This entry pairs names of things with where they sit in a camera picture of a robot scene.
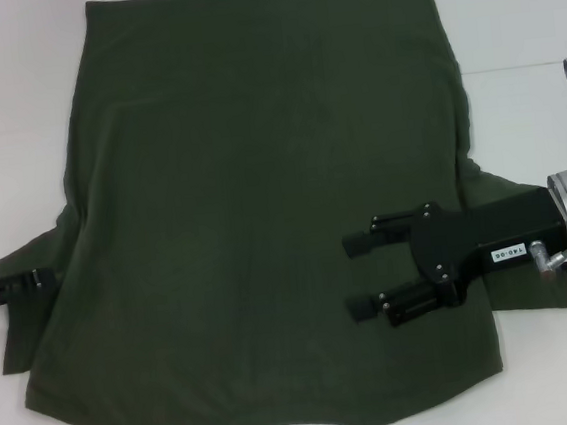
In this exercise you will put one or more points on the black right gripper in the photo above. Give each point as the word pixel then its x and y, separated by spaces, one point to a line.
pixel 492 237

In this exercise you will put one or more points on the dark green shirt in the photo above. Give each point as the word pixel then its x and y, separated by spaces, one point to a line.
pixel 267 149

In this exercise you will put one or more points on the silver right elbow connector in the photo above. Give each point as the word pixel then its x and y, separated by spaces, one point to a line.
pixel 544 258

